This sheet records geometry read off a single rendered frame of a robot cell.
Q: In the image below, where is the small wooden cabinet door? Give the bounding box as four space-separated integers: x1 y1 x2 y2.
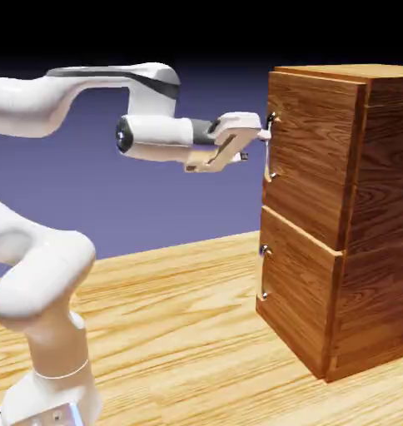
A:
255 205 345 381

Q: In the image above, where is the short curved metal handle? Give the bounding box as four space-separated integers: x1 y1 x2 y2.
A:
257 244 273 301

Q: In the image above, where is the long curved metal handle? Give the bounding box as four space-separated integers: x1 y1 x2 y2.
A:
263 111 280 184

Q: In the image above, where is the large wooden cabinet door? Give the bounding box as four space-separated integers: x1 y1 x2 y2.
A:
261 70 368 251

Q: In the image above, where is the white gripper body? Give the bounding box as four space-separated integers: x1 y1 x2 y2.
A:
205 111 263 173

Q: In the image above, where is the wooden cabinet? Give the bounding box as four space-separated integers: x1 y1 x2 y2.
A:
255 63 403 384

